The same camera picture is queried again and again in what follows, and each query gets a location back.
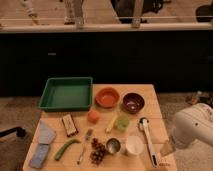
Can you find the orange fruit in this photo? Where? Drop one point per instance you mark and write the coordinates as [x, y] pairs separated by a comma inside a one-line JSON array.
[[93, 116]]

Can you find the white handled dish brush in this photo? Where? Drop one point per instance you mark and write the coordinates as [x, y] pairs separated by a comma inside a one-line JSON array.
[[143, 125]]

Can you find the purple bowl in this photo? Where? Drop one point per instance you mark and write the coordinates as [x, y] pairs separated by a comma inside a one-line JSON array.
[[133, 103]]

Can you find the green plastic tray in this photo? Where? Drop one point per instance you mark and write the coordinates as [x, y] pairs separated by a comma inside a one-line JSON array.
[[67, 94]]

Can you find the brown chocolate bar box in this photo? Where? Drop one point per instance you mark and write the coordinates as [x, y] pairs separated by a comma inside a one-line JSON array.
[[69, 125]]

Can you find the green cucumber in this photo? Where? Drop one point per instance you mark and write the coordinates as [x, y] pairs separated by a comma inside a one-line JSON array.
[[63, 148]]

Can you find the green plastic cup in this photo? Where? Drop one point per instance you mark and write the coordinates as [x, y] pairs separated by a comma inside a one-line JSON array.
[[122, 123]]

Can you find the blue sponge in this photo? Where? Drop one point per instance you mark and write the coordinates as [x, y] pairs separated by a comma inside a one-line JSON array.
[[39, 156]]

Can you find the bunch of dark grapes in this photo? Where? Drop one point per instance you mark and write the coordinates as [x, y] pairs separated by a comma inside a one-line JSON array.
[[98, 151]]

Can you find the orange bowl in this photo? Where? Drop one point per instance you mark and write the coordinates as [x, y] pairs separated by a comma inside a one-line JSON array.
[[107, 97]]

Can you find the white plastic cup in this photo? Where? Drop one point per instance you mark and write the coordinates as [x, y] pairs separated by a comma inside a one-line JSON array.
[[134, 145]]

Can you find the metal fork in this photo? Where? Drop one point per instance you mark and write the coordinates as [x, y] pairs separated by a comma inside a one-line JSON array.
[[86, 140]]

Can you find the grey folded cloth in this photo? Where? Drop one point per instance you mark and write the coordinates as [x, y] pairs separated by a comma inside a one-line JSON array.
[[46, 134]]

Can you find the small metal cup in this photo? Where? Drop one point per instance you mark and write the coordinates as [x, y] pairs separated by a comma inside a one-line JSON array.
[[113, 146]]

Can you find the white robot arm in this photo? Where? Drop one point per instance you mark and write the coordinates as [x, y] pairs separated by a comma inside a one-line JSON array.
[[190, 124]]

